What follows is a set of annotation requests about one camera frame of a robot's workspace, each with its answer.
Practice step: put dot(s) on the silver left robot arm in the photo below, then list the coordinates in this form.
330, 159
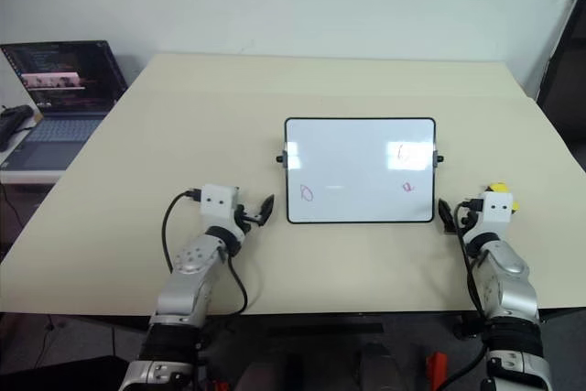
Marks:
187, 272

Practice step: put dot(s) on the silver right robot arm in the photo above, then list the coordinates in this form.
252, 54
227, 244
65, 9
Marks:
503, 281

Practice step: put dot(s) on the red block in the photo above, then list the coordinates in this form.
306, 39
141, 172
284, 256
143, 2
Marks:
436, 366

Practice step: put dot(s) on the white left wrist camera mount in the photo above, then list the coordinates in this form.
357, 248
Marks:
217, 201

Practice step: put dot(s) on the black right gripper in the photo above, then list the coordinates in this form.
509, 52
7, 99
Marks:
468, 219

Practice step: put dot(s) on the yellow object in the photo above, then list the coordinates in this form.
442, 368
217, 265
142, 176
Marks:
498, 187

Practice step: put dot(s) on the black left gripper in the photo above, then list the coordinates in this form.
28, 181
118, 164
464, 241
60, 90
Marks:
242, 219

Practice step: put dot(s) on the black framed small whiteboard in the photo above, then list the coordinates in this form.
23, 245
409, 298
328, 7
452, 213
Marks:
357, 166

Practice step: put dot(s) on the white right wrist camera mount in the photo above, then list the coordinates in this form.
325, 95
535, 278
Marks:
496, 210

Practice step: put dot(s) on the open grey laptop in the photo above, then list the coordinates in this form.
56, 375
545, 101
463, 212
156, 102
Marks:
59, 89

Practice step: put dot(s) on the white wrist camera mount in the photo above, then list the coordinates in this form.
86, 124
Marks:
496, 210
217, 201

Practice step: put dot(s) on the dark leaning panel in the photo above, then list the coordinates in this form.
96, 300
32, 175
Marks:
563, 66

